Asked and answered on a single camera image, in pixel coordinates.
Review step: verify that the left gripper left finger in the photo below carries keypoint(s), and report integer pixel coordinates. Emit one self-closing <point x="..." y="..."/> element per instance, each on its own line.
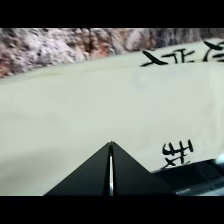
<point x="90" y="180"/>

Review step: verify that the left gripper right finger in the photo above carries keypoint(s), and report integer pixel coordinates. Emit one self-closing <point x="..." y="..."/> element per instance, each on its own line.
<point x="133" y="180"/>

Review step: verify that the cream T-shirt with black print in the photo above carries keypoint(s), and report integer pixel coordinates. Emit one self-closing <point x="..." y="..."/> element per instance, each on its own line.
<point x="83" y="110"/>

